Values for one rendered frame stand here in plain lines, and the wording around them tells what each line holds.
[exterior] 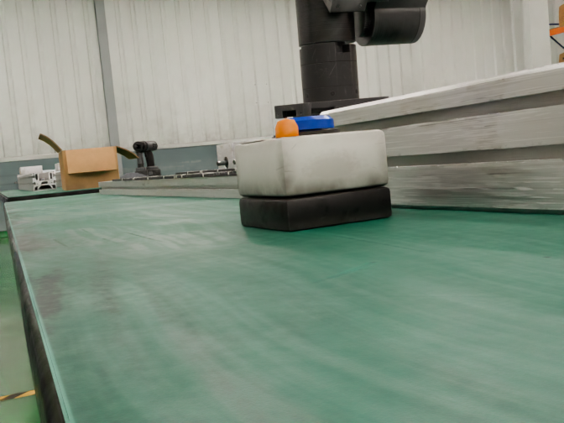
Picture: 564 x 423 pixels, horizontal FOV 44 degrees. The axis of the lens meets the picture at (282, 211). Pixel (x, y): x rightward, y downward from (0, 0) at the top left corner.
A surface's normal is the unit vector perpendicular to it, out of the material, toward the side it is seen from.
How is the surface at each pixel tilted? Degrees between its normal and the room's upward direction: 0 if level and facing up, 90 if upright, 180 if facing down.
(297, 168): 90
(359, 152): 90
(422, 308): 0
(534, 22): 90
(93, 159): 63
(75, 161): 68
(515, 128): 90
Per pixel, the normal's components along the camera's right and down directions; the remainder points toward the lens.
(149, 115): 0.38, 0.04
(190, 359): -0.09, -0.99
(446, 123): -0.89, 0.12
